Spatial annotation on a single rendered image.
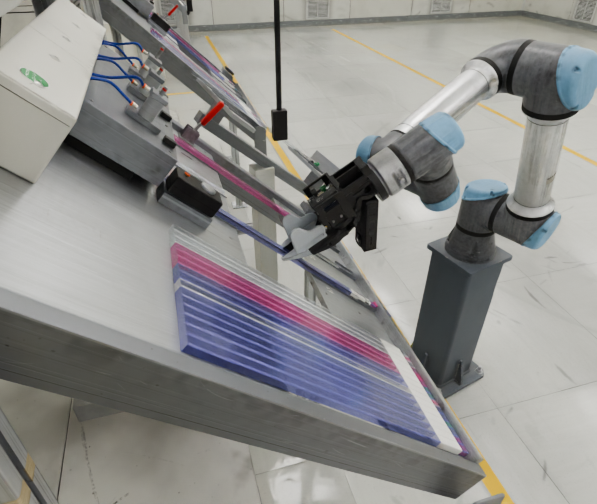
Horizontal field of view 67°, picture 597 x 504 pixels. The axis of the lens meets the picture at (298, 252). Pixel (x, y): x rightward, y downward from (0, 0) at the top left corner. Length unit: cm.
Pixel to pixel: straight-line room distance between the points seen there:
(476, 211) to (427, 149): 64
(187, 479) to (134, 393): 48
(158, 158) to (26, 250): 26
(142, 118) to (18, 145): 21
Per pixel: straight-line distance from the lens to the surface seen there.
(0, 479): 42
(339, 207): 76
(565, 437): 185
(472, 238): 144
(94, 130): 62
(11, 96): 48
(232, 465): 87
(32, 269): 41
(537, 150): 121
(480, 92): 110
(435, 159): 79
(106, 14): 173
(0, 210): 45
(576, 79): 109
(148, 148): 62
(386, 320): 94
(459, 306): 153
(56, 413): 103
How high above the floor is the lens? 137
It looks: 35 degrees down
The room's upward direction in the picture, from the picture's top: straight up
